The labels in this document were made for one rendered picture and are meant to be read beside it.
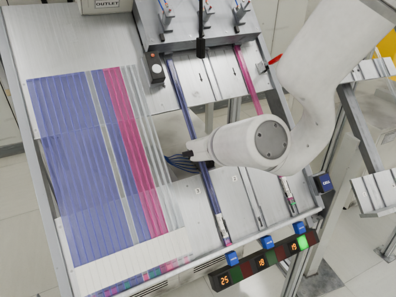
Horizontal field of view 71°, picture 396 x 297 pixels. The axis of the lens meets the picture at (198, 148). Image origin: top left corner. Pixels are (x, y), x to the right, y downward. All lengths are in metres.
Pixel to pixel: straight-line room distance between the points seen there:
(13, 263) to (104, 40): 1.36
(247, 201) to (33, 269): 1.28
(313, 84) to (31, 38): 0.64
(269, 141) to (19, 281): 1.53
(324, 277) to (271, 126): 1.28
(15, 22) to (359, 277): 1.72
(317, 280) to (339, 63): 1.34
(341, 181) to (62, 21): 1.03
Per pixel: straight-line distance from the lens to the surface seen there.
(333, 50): 0.39
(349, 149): 1.11
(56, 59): 0.78
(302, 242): 0.88
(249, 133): 0.43
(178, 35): 0.78
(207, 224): 0.73
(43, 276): 1.72
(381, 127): 1.67
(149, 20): 0.78
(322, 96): 0.42
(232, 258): 0.75
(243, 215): 0.77
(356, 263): 1.78
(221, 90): 0.81
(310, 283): 1.61
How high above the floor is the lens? 1.32
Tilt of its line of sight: 34 degrees down
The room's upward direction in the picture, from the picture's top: straight up
